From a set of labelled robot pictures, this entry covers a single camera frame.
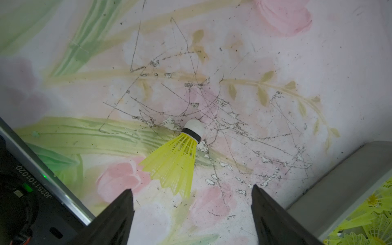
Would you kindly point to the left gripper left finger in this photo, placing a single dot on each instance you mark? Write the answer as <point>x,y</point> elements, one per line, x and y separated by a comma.
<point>112,226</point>

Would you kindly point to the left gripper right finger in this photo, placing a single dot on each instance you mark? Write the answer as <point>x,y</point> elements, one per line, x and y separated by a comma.
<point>274,226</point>

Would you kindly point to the grey plastic storage box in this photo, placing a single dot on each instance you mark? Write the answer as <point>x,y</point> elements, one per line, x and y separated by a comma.
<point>343,189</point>

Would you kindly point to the yellow shuttlecock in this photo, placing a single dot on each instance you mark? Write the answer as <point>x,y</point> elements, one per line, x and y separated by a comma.
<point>379,202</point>
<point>173,163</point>
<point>376,231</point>

